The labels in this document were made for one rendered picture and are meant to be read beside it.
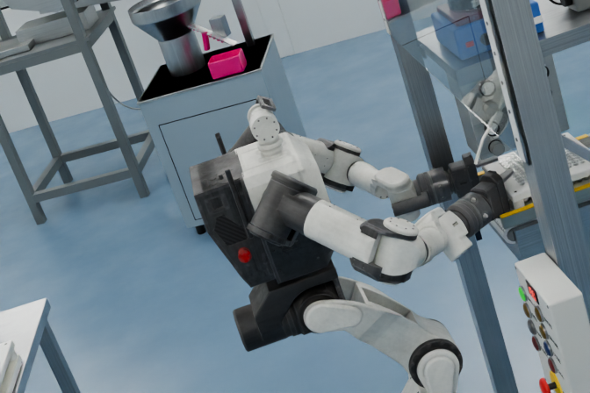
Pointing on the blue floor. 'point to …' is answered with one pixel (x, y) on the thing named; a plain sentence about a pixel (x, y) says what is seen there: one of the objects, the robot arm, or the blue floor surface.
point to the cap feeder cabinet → (212, 114)
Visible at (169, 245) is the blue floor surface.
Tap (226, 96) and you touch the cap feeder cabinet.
